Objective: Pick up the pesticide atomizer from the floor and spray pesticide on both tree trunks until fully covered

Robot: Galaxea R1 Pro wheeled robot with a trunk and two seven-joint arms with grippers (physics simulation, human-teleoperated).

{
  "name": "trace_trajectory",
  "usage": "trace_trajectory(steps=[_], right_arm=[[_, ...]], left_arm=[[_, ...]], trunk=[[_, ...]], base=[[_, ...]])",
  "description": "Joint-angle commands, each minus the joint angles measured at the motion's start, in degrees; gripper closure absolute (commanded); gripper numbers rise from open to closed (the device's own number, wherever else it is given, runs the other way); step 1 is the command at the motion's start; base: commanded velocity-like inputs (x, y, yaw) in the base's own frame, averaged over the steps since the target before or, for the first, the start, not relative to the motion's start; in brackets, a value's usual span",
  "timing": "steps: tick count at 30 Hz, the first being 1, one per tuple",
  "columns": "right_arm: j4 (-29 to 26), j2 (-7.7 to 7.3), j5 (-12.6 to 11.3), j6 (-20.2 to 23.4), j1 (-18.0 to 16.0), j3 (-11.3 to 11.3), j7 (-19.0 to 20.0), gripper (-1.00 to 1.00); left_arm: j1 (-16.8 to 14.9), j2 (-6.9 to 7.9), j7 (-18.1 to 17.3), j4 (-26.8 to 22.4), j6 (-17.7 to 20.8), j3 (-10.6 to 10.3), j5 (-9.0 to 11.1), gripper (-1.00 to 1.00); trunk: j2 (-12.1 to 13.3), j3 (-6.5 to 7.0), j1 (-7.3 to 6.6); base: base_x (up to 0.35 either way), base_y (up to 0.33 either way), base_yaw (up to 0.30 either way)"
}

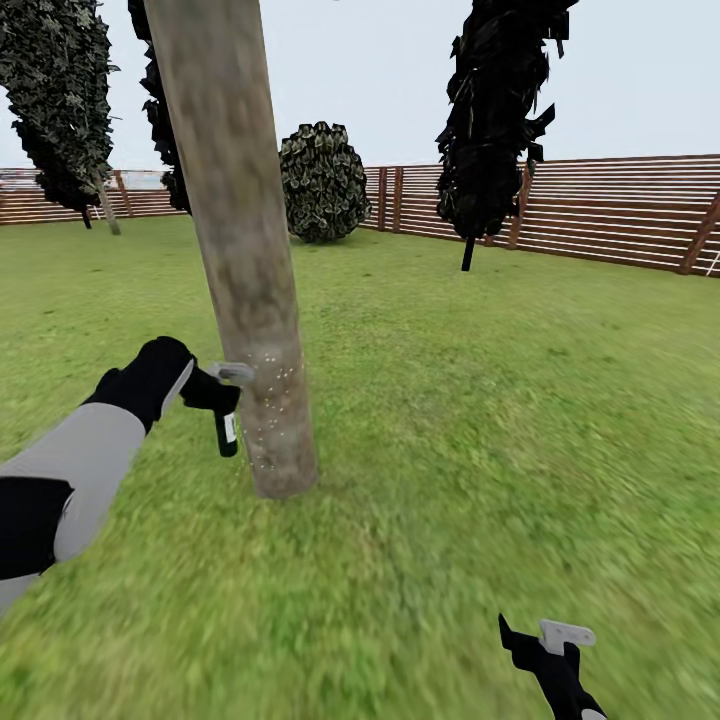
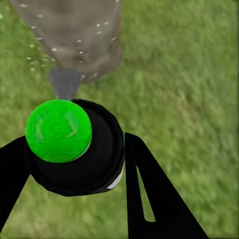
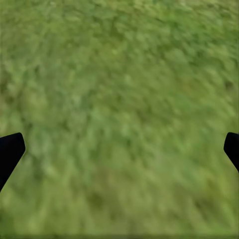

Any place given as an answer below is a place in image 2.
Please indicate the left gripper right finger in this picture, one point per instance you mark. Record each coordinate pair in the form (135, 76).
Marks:
(174, 219)

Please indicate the pesticide atomizer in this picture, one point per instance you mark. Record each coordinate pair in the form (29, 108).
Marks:
(73, 147)

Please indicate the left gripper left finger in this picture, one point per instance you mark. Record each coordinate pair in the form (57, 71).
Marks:
(13, 176)

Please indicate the tree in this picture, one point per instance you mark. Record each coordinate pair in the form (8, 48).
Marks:
(84, 33)

